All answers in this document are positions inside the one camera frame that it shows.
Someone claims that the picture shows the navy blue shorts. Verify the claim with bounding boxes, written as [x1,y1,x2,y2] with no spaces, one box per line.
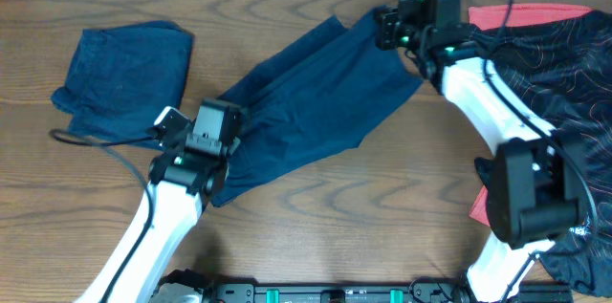
[211,11,422,207]

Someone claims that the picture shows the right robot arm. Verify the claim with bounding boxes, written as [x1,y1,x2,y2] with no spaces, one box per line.
[375,8,595,302]

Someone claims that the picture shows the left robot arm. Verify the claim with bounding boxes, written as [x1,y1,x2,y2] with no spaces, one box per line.
[77,99,243,302]

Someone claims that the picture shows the folded navy shorts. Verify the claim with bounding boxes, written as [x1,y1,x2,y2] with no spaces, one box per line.
[51,21,194,150]

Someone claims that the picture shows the red coral garment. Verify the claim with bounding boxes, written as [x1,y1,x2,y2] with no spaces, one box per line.
[469,3,592,31]

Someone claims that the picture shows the black patterned shorts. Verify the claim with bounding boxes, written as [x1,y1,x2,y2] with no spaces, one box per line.
[492,9,611,297]

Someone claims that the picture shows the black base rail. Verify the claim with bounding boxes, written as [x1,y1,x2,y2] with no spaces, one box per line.
[157,271,575,303]

